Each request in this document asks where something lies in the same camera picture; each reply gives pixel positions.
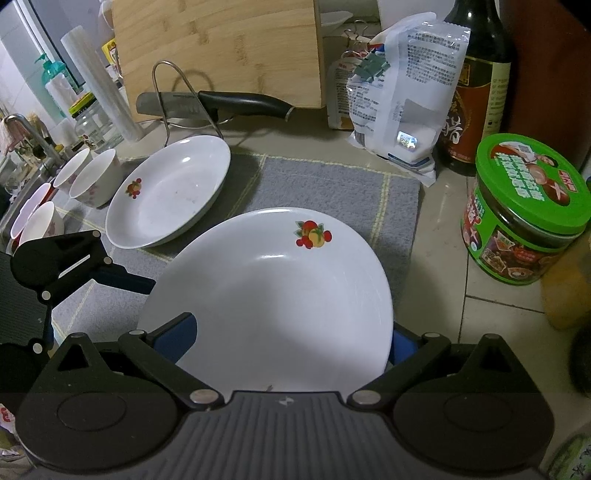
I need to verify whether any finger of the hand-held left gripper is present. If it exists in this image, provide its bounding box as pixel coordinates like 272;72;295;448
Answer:
11;230;156;355

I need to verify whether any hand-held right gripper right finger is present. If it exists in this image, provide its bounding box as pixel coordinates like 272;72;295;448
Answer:
346;323;520;411

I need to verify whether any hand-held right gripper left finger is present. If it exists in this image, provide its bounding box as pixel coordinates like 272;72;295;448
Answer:
53;312;222;411

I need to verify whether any white plate with fruit print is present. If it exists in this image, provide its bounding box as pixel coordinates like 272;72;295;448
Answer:
105;135;232;250
136;208;394;396

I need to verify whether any red and white basket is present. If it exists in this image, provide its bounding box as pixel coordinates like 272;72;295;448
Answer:
9;182;52;252

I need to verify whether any glass jar with yellow-green lid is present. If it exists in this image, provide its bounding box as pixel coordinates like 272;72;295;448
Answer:
69;92;124;153

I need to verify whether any metal faucet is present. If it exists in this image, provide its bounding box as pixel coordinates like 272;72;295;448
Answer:
2;113;64;167

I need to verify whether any yellow seasoning jar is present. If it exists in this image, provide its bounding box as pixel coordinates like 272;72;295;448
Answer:
540;235;591;331

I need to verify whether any grey and teal dish mat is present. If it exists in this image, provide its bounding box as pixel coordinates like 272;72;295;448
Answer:
51;148;422;370

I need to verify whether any green lidded sauce jar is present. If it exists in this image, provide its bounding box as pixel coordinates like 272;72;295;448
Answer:
461;134;588;285

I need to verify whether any tall cling film roll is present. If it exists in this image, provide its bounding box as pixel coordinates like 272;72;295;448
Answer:
61;25;140;143

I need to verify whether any green labelled bottle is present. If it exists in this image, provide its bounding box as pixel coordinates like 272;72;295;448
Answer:
549;434;591;480

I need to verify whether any green dish soap bottle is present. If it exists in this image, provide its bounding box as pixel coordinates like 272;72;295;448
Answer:
36;52;79;93

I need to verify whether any bamboo cutting board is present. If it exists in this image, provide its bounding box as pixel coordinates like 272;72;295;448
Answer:
111;0;327;123

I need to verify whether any white and blue seasoning bag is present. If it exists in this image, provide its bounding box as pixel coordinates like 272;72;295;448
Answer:
346;13;471;188

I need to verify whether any white bag with red print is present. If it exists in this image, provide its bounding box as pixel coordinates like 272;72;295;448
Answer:
327;48;370;133

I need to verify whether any green binder clip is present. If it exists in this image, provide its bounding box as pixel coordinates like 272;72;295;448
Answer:
353;48;393;84

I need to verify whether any dark soy sauce bottle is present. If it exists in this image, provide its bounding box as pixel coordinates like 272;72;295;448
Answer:
436;0;514;177

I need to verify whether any metal wire rack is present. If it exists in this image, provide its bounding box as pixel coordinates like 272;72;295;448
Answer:
151;61;223;139

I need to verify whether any steel cleaver with black handle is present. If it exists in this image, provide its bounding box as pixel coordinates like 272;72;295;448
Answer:
136;91;295;122

